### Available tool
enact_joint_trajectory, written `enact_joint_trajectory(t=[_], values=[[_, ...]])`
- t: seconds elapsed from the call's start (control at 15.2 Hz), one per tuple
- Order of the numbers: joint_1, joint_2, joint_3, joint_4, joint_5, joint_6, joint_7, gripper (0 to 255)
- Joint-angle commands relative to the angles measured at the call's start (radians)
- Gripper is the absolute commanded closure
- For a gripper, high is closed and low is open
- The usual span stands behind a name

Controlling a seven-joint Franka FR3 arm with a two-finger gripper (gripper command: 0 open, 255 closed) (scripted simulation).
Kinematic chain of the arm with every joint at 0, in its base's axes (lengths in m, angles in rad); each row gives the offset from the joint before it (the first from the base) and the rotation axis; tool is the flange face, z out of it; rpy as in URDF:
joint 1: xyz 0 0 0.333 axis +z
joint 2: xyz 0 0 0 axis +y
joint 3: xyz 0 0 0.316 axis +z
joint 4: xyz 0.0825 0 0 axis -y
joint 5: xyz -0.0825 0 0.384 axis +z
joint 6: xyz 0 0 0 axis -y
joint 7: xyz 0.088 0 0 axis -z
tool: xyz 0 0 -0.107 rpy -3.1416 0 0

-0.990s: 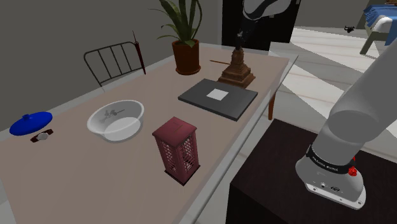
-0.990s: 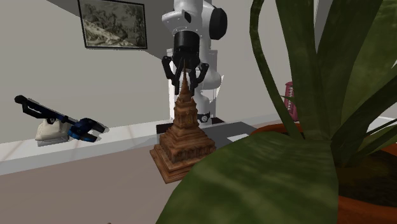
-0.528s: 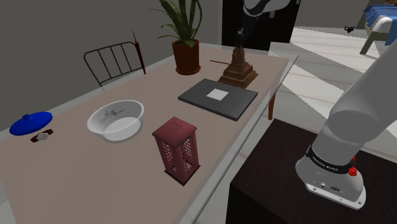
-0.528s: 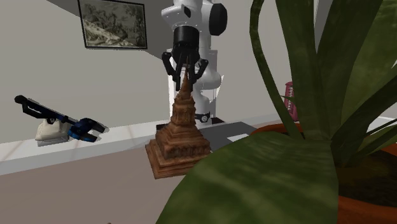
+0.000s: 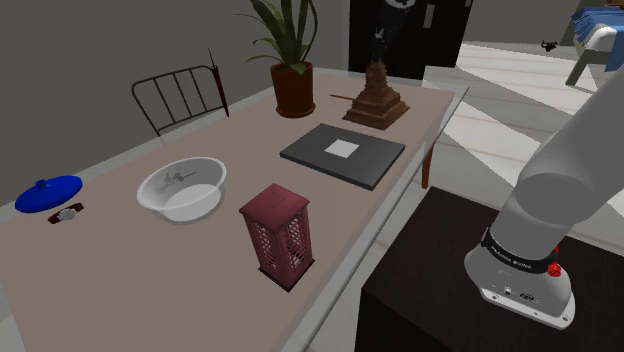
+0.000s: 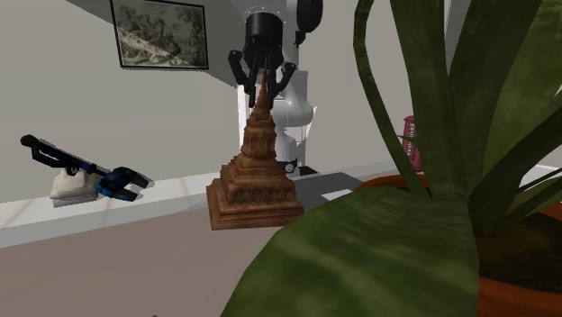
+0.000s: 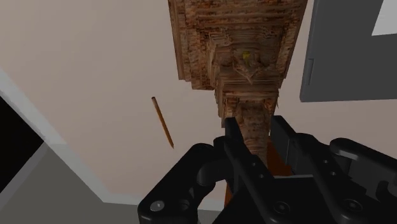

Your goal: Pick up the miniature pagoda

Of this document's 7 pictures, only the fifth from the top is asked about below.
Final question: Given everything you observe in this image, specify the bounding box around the dark grey flat book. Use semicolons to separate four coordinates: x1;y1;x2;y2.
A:
279;123;407;192

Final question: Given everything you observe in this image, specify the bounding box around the red lattice tower box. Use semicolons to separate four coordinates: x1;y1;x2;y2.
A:
238;183;316;293

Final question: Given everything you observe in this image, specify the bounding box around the brown tiered tower figure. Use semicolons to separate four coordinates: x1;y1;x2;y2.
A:
342;29;411;131

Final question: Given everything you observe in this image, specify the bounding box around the black cabinet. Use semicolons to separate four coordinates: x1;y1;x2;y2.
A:
347;0;475;82

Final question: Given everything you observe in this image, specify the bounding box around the white bowl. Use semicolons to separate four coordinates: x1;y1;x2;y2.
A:
136;156;228;224

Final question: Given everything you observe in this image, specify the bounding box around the blue lid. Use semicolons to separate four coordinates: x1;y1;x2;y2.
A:
14;175;84;215

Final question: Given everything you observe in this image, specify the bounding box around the black metal chair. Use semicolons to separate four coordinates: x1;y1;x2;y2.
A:
130;65;223;137

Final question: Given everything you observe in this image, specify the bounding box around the dark robot stand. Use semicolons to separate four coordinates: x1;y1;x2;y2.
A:
354;186;624;352

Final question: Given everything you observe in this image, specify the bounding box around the potted green plant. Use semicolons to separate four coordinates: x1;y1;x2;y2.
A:
234;0;319;120

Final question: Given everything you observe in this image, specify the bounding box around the blue and white armchair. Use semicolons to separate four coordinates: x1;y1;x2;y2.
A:
564;6;624;89

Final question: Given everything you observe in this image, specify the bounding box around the brown strap wristwatch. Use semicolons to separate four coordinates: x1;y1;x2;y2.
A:
47;202;85;225

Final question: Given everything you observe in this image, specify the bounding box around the beige dining table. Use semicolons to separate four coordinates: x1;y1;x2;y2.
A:
0;67;470;352

